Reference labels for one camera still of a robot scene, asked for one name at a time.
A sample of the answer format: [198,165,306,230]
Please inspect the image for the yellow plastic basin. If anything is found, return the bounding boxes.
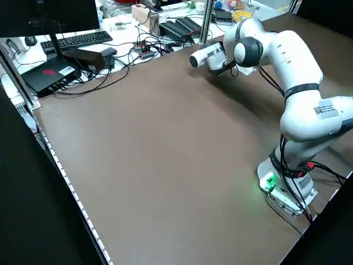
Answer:
[232,10,253,24]

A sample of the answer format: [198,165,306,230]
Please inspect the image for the black keyboard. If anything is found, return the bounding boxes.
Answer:
[40,30,114,54]

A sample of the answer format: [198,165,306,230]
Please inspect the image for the black computer monitor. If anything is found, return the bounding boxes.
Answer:
[0,0,100,60]

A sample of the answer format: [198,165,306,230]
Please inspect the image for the black electronics box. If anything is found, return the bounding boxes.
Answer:
[21,56,83,97]

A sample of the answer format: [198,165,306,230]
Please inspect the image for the light wooden box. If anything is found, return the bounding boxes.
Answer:
[131,4,161,30]

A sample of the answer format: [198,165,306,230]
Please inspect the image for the black cable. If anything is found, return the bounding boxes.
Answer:
[230,65,285,98]
[52,54,131,96]
[266,134,347,237]

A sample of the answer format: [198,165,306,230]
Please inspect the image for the dark rectangular box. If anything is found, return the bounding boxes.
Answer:
[63,48,106,73]

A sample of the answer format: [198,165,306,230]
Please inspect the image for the aluminium frame post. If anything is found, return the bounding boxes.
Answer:
[199,0,216,44]

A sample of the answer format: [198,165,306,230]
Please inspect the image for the black ribbed power supply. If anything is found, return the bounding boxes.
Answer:
[159,17,202,40]

